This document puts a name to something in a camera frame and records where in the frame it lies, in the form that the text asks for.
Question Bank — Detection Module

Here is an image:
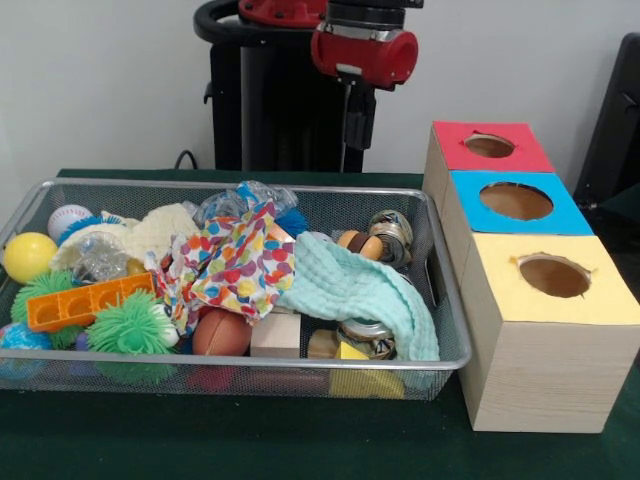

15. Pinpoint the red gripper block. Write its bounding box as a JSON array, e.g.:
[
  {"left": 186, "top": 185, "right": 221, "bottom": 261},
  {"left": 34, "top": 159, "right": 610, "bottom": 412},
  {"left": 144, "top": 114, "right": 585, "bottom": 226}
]
[{"left": 310, "top": 22, "right": 419, "bottom": 150}]

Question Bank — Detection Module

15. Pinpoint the mint green quilted cloth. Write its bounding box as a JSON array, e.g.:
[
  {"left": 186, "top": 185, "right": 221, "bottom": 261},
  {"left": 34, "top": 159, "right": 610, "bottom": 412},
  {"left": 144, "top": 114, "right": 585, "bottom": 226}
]
[{"left": 273, "top": 232, "right": 441, "bottom": 362}]

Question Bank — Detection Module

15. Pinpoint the colourful dotted cloth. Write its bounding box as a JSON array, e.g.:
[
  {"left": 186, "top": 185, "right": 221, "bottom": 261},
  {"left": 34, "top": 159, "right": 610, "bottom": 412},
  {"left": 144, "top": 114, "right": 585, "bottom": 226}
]
[{"left": 143, "top": 197, "right": 297, "bottom": 336}]

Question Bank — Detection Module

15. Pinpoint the cream knitted cloth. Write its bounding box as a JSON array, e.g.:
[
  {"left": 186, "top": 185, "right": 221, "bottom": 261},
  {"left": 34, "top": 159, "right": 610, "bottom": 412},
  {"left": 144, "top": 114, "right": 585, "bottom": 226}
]
[{"left": 49, "top": 203, "right": 201, "bottom": 271}]

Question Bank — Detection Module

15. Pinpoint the wooden box with three holes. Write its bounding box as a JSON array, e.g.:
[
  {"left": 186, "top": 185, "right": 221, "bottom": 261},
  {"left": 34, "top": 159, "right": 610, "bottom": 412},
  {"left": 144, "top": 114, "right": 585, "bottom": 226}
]
[{"left": 422, "top": 119, "right": 640, "bottom": 434}]

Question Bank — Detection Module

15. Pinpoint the silver drinks can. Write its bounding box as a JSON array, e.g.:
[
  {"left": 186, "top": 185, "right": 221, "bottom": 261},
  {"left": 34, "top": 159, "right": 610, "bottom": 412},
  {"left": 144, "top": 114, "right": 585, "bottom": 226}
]
[{"left": 368, "top": 209, "right": 415, "bottom": 267}]

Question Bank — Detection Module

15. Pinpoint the brown yellow striped bee toy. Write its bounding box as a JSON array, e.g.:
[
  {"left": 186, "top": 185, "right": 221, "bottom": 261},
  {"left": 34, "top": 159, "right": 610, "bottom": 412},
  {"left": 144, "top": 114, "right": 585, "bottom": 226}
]
[{"left": 337, "top": 229, "right": 394, "bottom": 262}]

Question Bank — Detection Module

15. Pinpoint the black flat panel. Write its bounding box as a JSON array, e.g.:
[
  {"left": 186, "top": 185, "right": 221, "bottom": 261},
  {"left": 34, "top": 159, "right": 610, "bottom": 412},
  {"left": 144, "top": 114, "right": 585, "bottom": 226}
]
[{"left": 573, "top": 32, "right": 640, "bottom": 211}]

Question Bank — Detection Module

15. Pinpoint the brown toy football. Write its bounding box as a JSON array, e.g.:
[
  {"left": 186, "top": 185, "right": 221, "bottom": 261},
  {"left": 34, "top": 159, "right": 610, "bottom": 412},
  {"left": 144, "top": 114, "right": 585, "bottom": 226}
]
[{"left": 192, "top": 308, "right": 254, "bottom": 357}]

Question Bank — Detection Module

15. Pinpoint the dark green table cloth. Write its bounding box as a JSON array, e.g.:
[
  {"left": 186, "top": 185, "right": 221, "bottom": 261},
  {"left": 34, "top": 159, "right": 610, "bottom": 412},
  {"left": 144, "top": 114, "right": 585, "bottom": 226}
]
[
  {"left": 0, "top": 168, "right": 640, "bottom": 480},
  {"left": 599, "top": 180, "right": 640, "bottom": 214}
]

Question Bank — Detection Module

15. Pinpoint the green spiky ball with eyes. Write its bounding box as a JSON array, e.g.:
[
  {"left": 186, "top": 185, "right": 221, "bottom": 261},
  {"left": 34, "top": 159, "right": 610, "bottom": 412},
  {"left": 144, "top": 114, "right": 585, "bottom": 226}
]
[{"left": 85, "top": 289, "right": 180, "bottom": 356}]

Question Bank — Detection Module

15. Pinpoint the white baseball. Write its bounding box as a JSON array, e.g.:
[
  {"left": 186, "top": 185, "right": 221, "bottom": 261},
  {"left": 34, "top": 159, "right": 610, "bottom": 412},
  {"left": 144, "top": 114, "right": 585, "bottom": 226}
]
[{"left": 47, "top": 204, "right": 94, "bottom": 241}]

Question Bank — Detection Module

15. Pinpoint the orange building block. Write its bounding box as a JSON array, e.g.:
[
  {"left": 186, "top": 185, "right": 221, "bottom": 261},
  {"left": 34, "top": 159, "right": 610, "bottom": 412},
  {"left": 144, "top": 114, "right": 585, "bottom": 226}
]
[{"left": 25, "top": 272, "right": 156, "bottom": 334}]

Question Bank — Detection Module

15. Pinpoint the yellow ball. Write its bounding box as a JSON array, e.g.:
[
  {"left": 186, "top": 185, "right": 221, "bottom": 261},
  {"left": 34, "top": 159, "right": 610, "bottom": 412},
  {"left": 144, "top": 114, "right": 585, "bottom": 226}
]
[{"left": 2, "top": 232, "right": 59, "bottom": 285}]

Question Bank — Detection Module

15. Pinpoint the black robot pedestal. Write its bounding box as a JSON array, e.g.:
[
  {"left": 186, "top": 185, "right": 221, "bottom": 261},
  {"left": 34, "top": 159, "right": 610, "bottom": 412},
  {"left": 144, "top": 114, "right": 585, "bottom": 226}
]
[{"left": 193, "top": 0, "right": 402, "bottom": 174}]

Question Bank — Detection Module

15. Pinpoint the shallow wire mesh bin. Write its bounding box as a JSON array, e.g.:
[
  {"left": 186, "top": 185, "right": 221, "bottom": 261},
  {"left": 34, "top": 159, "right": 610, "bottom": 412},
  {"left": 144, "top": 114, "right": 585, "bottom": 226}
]
[{"left": 0, "top": 178, "right": 474, "bottom": 401}]

